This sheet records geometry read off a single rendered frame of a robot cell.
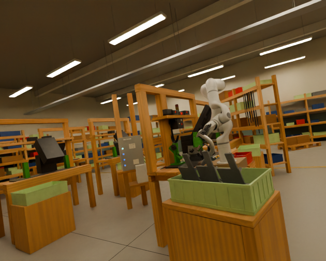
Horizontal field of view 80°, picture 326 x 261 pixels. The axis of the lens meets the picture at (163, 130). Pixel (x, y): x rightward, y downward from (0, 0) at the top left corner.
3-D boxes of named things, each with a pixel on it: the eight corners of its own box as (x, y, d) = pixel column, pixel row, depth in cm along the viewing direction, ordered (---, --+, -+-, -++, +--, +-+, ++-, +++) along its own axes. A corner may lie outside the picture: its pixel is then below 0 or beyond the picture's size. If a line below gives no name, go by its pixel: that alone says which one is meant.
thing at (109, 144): (124, 163, 1105) (119, 124, 1109) (73, 178, 831) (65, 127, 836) (118, 163, 1133) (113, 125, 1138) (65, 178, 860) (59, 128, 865)
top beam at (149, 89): (195, 99, 352) (194, 94, 352) (141, 90, 228) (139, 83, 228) (190, 100, 357) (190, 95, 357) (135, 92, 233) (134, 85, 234)
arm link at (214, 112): (226, 132, 188) (209, 135, 193) (225, 128, 199) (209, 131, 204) (216, 81, 175) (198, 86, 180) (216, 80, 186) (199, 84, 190)
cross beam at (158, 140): (193, 136, 347) (193, 131, 347) (148, 146, 240) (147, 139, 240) (191, 136, 350) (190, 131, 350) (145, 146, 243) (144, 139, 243)
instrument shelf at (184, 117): (197, 117, 319) (196, 114, 320) (167, 117, 245) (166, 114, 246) (183, 119, 334) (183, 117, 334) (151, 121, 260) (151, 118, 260)
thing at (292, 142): (303, 145, 818) (301, 134, 819) (321, 145, 739) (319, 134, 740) (278, 149, 801) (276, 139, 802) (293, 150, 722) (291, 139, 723)
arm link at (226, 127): (217, 144, 200) (212, 121, 201) (236, 141, 195) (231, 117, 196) (216, 145, 189) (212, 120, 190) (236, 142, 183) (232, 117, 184)
